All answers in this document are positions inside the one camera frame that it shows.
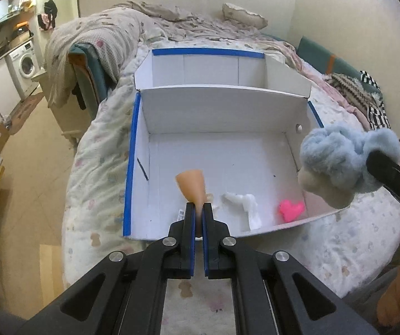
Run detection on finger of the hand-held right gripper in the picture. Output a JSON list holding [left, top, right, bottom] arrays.
[[365, 150, 400, 224]]

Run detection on black white striped cloth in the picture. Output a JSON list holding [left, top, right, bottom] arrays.
[[358, 71, 400, 171]]

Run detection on beige floral quilt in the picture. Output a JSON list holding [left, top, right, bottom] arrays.
[[43, 2, 291, 109]]

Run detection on beige frilly sock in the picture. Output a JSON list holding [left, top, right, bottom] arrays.
[[176, 193, 221, 219]]

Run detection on light blue fluffy sock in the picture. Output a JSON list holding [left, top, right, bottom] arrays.
[[298, 124, 400, 210]]

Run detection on white washing machine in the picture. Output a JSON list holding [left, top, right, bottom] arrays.
[[5, 40, 42, 88]]

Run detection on brown white knit blanket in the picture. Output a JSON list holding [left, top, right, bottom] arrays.
[[325, 73, 378, 112]]

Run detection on white box with blue tape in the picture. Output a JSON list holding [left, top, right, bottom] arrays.
[[122, 47, 340, 241]]

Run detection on bed with floral quilt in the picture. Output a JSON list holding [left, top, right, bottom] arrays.
[[62, 35, 400, 335]]

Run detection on pink blanket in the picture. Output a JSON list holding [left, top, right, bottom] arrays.
[[266, 40, 371, 123]]

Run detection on white sock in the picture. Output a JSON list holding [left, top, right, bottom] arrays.
[[221, 192, 264, 231]]

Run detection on brown patterned floor mat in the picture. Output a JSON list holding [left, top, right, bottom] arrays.
[[9, 92, 45, 136]]

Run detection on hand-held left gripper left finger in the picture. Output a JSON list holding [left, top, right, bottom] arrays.
[[15, 202, 198, 335]]

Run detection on dark hanging clothes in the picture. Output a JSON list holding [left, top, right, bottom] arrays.
[[37, 0, 58, 30]]

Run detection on cream frilled pillow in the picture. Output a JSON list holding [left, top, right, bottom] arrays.
[[222, 3, 268, 28]]

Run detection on peach sock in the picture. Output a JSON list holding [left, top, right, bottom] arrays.
[[175, 169, 207, 238]]

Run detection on pink sock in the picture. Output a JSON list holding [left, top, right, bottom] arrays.
[[277, 200, 305, 223]]

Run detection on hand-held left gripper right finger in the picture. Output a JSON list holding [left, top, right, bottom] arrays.
[[203, 202, 380, 335]]

